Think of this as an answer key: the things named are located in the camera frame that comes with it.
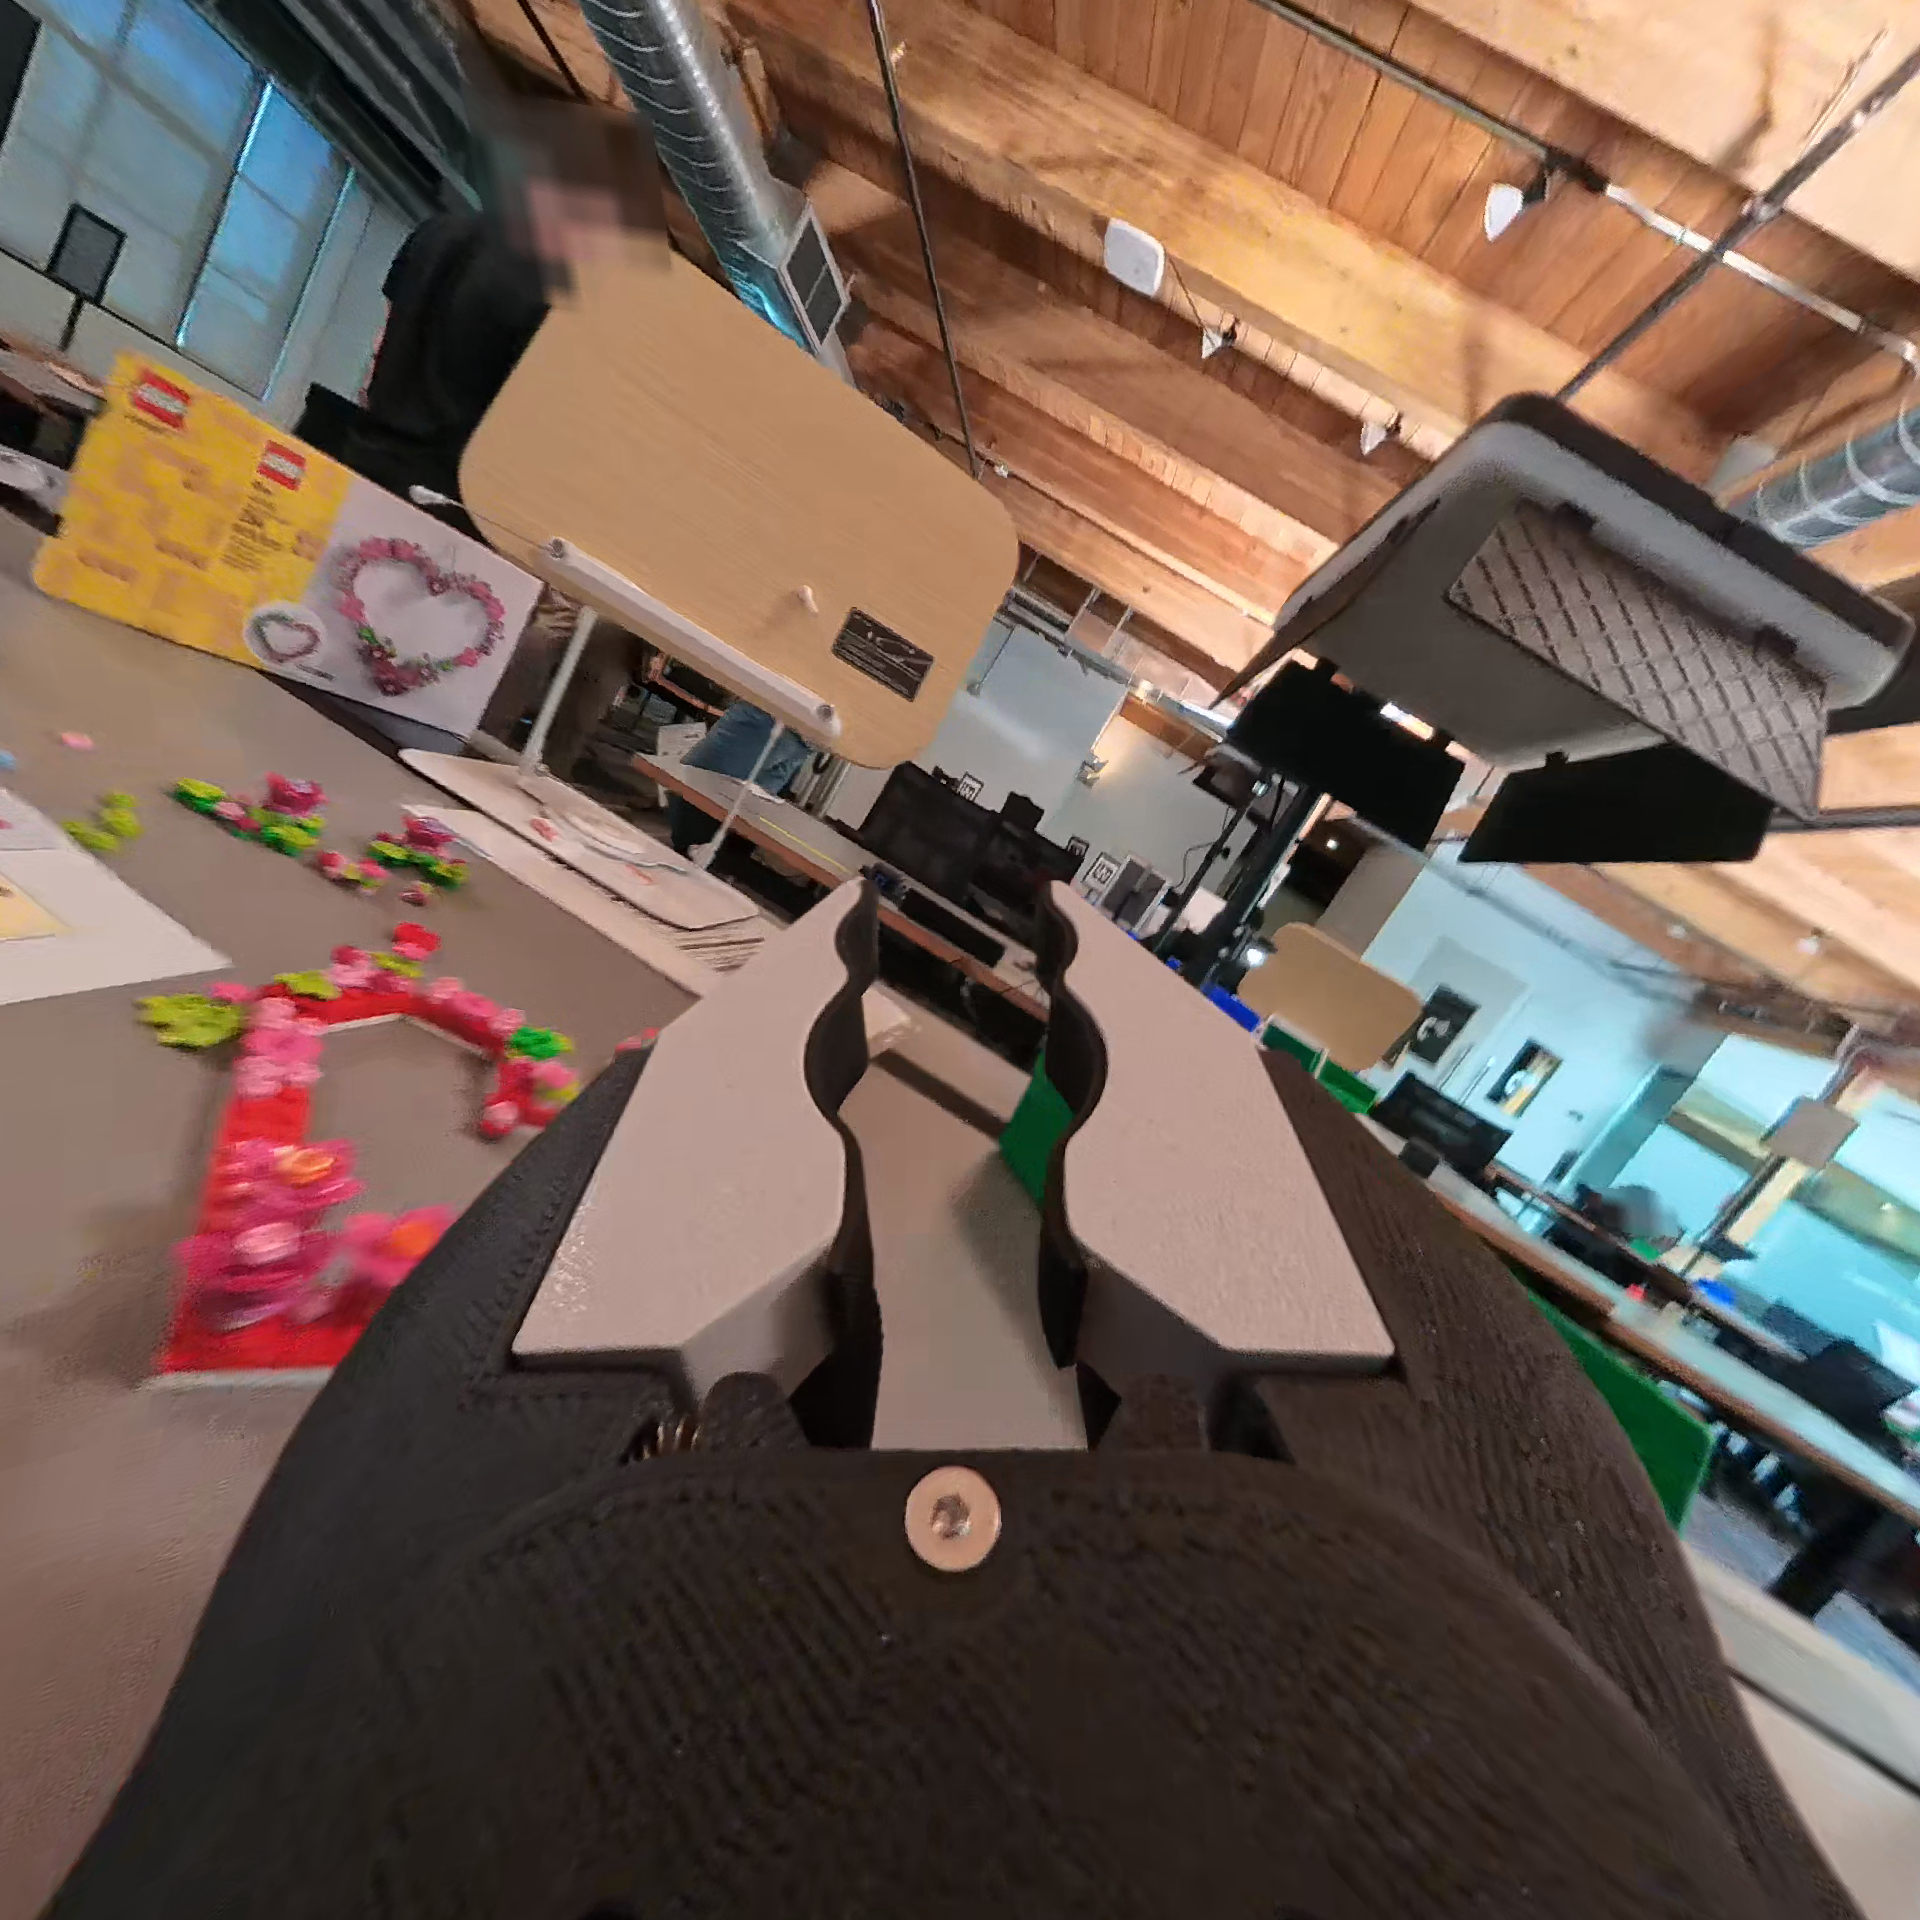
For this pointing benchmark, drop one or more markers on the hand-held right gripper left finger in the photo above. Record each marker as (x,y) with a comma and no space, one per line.
(704,1201)

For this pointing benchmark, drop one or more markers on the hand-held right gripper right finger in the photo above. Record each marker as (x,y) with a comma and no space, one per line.
(1214,1201)

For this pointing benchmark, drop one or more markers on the pink lego flower cluster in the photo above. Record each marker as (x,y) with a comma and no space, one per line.
(518,1107)

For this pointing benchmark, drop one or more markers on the small red lego piece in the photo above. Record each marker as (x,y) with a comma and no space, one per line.
(415,943)

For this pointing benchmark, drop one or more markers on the group of loose lego flowers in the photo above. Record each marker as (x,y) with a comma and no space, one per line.
(270,820)

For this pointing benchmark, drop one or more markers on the lego instruction booklet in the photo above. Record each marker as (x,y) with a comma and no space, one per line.
(91,916)

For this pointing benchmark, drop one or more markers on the yellow lego set box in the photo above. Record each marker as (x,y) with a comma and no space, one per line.
(224,524)

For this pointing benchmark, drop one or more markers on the wooden chair back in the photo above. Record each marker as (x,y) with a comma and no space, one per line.
(1330,998)

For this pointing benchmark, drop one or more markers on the black desk monitor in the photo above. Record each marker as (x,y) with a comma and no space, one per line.
(931,832)

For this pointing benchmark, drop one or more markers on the black hanging monitor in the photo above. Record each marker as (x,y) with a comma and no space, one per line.
(1342,758)

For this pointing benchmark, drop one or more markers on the long background desk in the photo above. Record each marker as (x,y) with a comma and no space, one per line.
(1724,1350)

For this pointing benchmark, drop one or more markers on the wooden book stand white base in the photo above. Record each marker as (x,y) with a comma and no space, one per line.
(722,510)

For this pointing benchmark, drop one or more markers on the white track spotlight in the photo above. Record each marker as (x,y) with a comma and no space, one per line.
(1378,436)
(1516,201)
(1219,340)

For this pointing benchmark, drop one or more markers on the white ceiling access point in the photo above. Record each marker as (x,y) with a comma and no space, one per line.
(1135,254)

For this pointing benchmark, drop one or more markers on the large window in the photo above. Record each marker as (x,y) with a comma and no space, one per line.
(196,196)

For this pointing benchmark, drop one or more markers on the red heart lego frame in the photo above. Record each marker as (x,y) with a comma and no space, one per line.
(254,1201)

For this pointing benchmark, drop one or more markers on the silver ventilation duct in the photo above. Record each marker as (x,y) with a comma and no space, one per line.
(704,120)
(1839,481)

